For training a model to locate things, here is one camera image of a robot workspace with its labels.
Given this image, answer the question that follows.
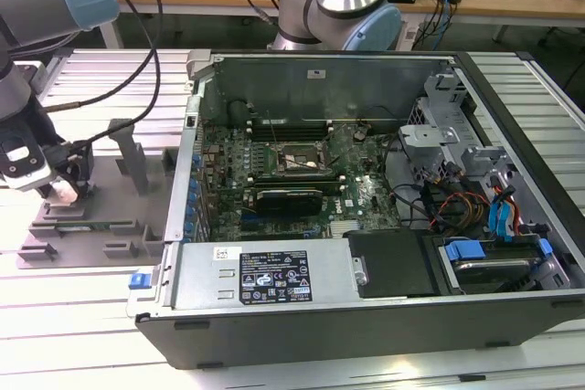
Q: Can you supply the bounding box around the yellow red black wire bundle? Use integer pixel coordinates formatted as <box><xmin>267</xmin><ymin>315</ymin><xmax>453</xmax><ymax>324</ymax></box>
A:
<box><xmin>428</xmin><ymin>178</ymin><xmax>491</xmax><ymax>232</ymax></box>

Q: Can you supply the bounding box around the CPU socket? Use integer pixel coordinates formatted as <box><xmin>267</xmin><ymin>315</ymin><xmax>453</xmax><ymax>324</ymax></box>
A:
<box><xmin>272</xmin><ymin>139</ymin><xmax>329</xmax><ymax>176</ymax></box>

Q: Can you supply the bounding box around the black RAM slot bank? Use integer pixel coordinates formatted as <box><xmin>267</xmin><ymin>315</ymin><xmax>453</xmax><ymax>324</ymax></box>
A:
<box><xmin>248</xmin><ymin>172</ymin><xmax>345</xmax><ymax>195</ymax></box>
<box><xmin>245</xmin><ymin>119</ymin><xmax>334</xmax><ymax>142</ymax></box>

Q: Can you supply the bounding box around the grey power supply unit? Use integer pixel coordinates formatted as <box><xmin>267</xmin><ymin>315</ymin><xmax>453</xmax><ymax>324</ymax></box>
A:
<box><xmin>171</xmin><ymin>241</ymin><xmax>360</xmax><ymax>311</ymax></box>

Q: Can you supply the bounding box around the black open PC case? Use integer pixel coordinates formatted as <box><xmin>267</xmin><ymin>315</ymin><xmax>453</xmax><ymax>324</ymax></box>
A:
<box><xmin>135</xmin><ymin>49</ymin><xmax>585</xmax><ymax>371</ymax></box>

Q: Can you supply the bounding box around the silver chipset heatsink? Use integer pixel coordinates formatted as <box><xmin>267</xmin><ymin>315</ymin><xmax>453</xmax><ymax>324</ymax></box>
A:
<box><xmin>330</xmin><ymin>220</ymin><xmax>361</xmax><ymax>238</ymax></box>

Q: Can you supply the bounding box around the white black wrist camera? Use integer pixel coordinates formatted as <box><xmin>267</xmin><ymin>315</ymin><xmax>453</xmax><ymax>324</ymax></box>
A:
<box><xmin>0</xmin><ymin>132</ymin><xmax>53</xmax><ymax>191</ymax></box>

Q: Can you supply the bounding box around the hard disk in blue carrier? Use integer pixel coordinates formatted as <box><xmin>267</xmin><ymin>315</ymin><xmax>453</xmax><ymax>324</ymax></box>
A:
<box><xmin>438</xmin><ymin>237</ymin><xmax>552</xmax><ymax>295</ymax></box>

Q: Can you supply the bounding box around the blue flat data wire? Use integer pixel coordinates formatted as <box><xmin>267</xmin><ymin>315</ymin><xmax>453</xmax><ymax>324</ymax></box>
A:
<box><xmin>487</xmin><ymin>183</ymin><xmax>518</xmax><ymax>246</ymax></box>

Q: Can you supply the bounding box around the thin wire locking lever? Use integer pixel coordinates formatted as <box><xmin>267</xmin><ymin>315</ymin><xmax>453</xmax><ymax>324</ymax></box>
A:
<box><xmin>266</xmin><ymin>110</ymin><xmax>280</xmax><ymax>145</ymax></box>

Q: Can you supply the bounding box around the green motherboard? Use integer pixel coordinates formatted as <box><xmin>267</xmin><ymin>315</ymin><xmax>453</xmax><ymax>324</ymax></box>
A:
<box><xmin>196</xmin><ymin>119</ymin><xmax>404</xmax><ymax>242</ymax></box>

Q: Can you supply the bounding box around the silver square CPU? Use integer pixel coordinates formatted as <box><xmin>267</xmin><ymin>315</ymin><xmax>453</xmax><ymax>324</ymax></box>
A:
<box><xmin>47</xmin><ymin>179</ymin><xmax>77</xmax><ymax>206</ymax></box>

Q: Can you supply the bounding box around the black graphics card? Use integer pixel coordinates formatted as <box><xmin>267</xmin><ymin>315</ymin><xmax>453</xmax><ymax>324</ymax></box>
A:
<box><xmin>249</xmin><ymin>186</ymin><xmax>324</xmax><ymax>216</ymax></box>

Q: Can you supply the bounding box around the black plastic air shroud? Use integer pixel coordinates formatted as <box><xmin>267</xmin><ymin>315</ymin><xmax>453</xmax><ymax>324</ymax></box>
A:
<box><xmin>342</xmin><ymin>227</ymin><xmax>441</xmax><ymax>300</ymax></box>

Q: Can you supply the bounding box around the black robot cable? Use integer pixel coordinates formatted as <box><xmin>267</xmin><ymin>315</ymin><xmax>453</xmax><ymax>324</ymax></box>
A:
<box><xmin>43</xmin><ymin>0</ymin><xmax>282</xmax><ymax>153</ymax></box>

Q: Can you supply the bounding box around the grey plastic parts rack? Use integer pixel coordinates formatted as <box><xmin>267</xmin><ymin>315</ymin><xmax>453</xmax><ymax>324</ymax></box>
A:
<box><xmin>16</xmin><ymin>118</ymin><xmax>182</xmax><ymax>270</ymax></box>

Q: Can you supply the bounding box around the silver metal drive cage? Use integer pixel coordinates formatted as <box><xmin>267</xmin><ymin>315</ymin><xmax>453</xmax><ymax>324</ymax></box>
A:
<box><xmin>396</xmin><ymin>65</ymin><xmax>518</xmax><ymax>191</ymax></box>

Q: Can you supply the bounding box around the blue hanging cable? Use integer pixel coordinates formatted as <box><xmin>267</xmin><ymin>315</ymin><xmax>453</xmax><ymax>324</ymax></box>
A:
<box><xmin>428</xmin><ymin>0</ymin><xmax>454</xmax><ymax>51</ymax></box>

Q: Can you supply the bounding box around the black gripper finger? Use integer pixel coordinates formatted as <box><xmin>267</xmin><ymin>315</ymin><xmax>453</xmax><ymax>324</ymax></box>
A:
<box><xmin>68</xmin><ymin>142</ymin><xmax>96</xmax><ymax>202</ymax></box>

